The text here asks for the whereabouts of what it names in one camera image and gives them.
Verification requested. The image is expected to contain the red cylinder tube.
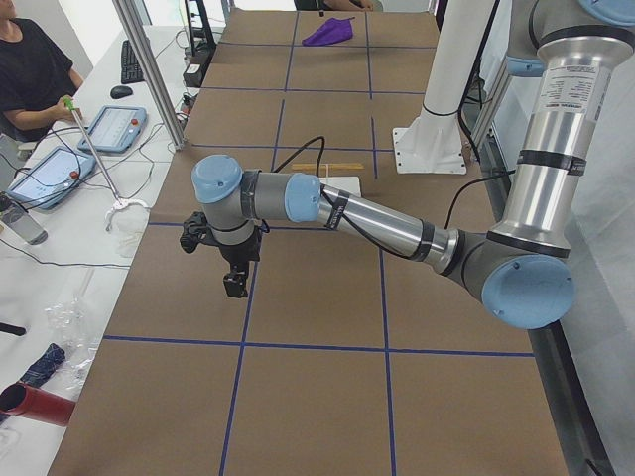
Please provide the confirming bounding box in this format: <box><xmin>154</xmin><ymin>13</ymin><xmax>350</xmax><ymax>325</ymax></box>
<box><xmin>1</xmin><ymin>382</ymin><xmax>75</xmax><ymax>426</ymax></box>

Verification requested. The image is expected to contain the black keyboard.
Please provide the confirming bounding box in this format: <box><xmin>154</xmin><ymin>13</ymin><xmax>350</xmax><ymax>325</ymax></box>
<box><xmin>120</xmin><ymin>40</ymin><xmax>144</xmax><ymax>84</ymax></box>

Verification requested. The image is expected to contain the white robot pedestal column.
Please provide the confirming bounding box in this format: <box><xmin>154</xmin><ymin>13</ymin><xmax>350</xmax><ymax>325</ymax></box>
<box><xmin>393</xmin><ymin>0</ymin><xmax>497</xmax><ymax>175</ymax></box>

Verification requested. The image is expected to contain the person in black shirt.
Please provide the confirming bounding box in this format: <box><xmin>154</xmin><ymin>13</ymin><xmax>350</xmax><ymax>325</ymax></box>
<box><xmin>1</xmin><ymin>1</ymin><xmax>83</xmax><ymax>142</ymax></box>

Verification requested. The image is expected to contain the black power adapter box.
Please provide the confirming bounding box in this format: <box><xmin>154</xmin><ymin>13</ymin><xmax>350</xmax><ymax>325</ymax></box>
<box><xmin>183</xmin><ymin>51</ymin><xmax>213</xmax><ymax>88</ymax></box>

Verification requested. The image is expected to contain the aluminium frame post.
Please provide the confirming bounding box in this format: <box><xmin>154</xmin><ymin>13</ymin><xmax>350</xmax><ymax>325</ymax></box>
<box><xmin>112</xmin><ymin>0</ymin><xmax>186</xmax><ymax>151</ymax></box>

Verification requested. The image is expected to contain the reacher grabber stick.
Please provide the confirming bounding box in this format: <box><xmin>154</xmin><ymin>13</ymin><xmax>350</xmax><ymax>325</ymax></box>
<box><xmin>62</xmin><ymin>96</ymin><xmax>150</xmax><ymax>232</ymax></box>

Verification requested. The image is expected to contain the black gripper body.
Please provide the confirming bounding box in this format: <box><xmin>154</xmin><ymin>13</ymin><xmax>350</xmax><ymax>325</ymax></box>
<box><xmin>219</xmin><ymin>227</ymin><xmax>262</xmax><ymax>274</ymax></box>

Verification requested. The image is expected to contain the wooden rack dowel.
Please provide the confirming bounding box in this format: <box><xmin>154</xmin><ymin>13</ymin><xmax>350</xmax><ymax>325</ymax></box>
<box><xmin>292</xmin><ymin>163</ymin><xmax>364</xmax><ymax>175</ymax></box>

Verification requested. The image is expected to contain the black computer mouse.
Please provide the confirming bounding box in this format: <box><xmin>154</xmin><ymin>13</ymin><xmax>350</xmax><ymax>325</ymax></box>
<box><xmin>110</xmin><ymin>85</ymin><xmax>134</xmax><ymax>99</ymax></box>

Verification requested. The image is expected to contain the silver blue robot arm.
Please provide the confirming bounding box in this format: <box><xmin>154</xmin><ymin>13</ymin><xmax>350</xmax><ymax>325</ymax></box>
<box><xmin>181</xmin><ymin>1</ymin><xmax>634</xmax><ymax>329</ymax></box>

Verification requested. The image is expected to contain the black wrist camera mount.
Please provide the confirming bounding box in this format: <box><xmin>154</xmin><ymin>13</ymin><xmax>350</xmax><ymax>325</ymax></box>
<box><xmin>180</xmin><ymin>211</ymin><xmax>218</xmax><ymax>254</ymax></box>

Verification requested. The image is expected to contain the white rack base tray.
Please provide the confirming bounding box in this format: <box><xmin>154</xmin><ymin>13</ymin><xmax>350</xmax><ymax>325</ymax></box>
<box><xmin>320</xmin><ymin>176</ymin><xmax>362</xmax><ymax>197</ymax></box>

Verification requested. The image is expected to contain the purple towel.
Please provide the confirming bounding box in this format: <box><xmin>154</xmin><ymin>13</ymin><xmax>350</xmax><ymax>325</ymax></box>
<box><xmin>302</xmin><ymin>17</ymin><xmax>354</xmax><ymax>47</ymax></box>

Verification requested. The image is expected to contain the crumpled clear plastic wrap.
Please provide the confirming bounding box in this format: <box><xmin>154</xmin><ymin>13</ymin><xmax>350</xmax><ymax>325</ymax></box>
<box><xmin>45</xmin><ymin>268</ymin><xmax>100</xmax><ymax>400</ymax></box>

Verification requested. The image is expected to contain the blue teach pendant tablet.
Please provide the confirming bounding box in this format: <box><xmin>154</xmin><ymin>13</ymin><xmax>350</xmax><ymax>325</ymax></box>
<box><xmin>86</xmin><ymin>105</ymin><xmax>148</xmax><ymax>154</ymax></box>

